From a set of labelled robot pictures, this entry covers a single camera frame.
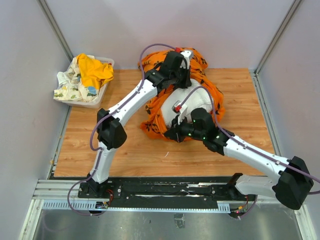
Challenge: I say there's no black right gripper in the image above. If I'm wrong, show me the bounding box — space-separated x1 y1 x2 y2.
163 114 205 144

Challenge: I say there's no white plastic basket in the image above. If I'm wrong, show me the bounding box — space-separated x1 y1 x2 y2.
55 56 116 110

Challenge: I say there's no white printed cloth in basket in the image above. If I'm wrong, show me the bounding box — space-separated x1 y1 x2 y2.
53 57 102 103

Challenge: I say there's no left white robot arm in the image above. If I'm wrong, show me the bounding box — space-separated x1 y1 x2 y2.
86 50 194 198

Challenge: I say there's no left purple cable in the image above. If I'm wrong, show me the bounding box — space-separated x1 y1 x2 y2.
66 42 182 217

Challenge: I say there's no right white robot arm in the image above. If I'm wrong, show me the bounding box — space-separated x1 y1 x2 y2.
164 106 314 210

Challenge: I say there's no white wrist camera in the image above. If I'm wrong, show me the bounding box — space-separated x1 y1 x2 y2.
172 100 188 125
180 50 194 70

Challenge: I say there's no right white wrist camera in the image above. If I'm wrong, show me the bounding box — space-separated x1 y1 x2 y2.
172 100 188 125

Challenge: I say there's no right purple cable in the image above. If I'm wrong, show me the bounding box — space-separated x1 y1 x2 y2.
173 85 320 221

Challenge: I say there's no yellow cloth in basket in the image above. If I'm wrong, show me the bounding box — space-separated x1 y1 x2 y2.
76 53 114 90

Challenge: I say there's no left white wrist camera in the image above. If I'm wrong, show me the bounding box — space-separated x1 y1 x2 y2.
180 50 194 70

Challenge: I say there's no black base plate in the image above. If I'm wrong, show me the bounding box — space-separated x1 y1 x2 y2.
78 176 256 211

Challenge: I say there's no orange flower-pattern pillowcase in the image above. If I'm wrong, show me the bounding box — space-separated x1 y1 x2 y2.
140 48 226 141

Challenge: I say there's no white pillow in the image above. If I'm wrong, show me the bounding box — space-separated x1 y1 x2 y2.
160 85 213 128

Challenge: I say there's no purple cable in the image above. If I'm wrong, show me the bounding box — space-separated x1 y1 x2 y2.
173 85 320 221
66 42 182 217

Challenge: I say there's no aluminium rail frame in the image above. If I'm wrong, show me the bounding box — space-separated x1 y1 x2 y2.
19 176 317 240

